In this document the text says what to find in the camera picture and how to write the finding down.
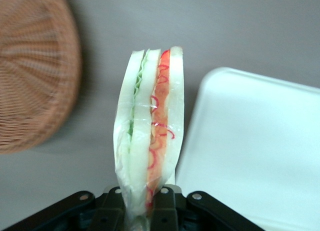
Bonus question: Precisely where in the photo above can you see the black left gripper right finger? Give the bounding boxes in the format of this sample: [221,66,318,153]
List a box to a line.
[149,186,179,231]

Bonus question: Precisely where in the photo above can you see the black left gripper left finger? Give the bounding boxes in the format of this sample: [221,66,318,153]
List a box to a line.
[92,186,126,231]

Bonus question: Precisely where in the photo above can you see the plastic-wrapped triangle sandwich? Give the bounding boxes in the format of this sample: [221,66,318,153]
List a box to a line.
[112,45,185,231]

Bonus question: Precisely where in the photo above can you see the white plastic tray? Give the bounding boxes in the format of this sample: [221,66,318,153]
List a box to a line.
[174,66,320,231]

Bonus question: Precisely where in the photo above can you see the round brown wicker basket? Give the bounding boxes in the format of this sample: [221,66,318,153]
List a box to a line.
[0,0,83,156]

